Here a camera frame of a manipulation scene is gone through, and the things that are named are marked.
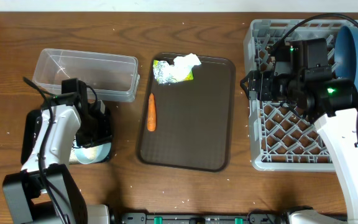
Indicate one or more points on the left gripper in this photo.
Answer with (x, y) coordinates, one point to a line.
(95, 137)

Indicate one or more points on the clear plastic container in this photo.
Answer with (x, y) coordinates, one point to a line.
(112, 77)

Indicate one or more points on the orange carrot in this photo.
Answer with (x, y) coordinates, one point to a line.
(151, 115)

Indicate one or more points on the brown serving tray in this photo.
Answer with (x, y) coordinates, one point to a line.
(194, 119)

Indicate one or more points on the black bin lid tray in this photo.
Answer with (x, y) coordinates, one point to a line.
(33, 125)

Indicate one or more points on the foil wrapper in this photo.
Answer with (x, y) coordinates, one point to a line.
(166, 73)

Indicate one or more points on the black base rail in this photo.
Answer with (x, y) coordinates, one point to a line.
(197, 219)

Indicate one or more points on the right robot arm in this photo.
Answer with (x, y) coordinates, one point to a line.
(302, 81)

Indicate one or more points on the small bowl with rice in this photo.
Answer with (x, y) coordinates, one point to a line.
(92, 155)

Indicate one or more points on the grey dishwasher rack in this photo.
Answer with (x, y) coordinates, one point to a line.
(279, 141)

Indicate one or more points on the white napkin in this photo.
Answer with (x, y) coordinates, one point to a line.
(186, 63)

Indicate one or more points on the dark blue bowl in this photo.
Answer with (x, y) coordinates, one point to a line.
(346, 54)

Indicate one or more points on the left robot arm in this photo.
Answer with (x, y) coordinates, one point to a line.
(44, 190)

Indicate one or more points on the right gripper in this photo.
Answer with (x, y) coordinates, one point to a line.
(257, 86)

